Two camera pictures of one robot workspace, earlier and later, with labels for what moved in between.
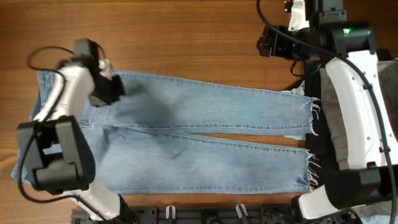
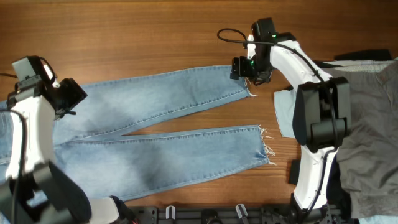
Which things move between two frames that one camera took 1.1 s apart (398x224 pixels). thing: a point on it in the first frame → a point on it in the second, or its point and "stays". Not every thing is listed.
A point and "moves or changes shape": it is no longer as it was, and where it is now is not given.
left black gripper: [118, 91] → [76, 93]
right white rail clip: [241, 210] stays
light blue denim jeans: [147, 144] moves or changes shape
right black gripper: [278, 49] → [239, 68]
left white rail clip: [173, 211] stays
